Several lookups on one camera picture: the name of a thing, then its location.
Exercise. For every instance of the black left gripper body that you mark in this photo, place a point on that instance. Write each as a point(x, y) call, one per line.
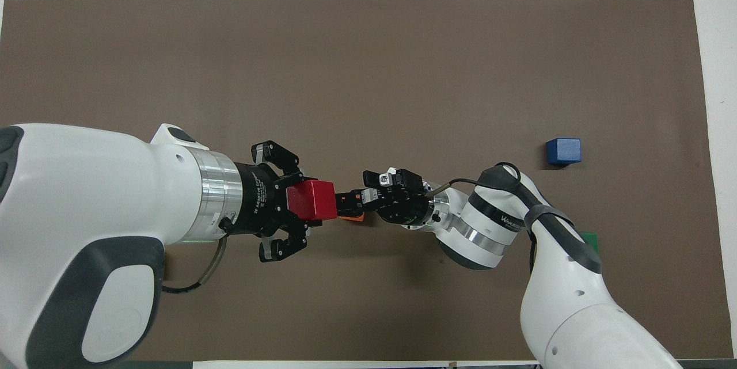
point(262, 202)

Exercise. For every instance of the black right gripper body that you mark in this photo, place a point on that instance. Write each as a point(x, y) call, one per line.
point(403, 205)

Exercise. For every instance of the red wooden block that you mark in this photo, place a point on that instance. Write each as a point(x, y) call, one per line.
point(311, 201)

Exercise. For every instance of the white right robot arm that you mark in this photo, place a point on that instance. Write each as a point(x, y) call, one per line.
point(576, 311)

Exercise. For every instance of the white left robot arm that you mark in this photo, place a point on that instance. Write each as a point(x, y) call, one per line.
point(86, 213)

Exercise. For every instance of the orange wooden block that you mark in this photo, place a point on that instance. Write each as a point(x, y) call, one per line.
point(351, 219)

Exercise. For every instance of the blue wooden block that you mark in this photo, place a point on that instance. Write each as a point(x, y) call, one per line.
point(563, 152)

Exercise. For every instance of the green wooden block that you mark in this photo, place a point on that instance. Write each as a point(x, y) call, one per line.
point(591, 240)

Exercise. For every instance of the brown paper mat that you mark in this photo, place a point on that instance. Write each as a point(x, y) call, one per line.
point(368, 69)

